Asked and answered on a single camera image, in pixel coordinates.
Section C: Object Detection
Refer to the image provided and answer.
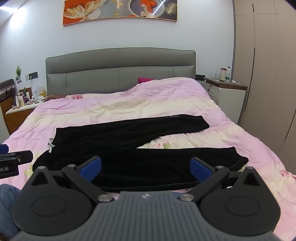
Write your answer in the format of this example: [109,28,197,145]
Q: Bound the grey padded headboard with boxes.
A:
[45,47,197,97]

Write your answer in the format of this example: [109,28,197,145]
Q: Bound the framed wall painting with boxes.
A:
[62,0,178,26]

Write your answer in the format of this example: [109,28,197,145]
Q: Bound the person's blue jeans leg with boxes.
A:
[0,184,22,240]

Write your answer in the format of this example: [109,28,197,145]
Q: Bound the dark trunk case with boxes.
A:
[0,79,15,100]

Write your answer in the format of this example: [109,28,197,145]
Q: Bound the beige wardrobe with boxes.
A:
[232,0,296,175]

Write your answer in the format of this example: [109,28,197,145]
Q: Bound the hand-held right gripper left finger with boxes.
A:
[30,156,114,204]

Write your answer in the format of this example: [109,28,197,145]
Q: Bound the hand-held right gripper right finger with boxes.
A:
[179,157,263,204]

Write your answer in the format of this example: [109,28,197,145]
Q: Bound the pink floral duvet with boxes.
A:
[0,77,296,241]

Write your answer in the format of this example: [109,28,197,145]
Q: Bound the black pants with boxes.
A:
[32,114,249,193]

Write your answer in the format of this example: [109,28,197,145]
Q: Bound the group of cosmetic bottles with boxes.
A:
[11,86,45,110]

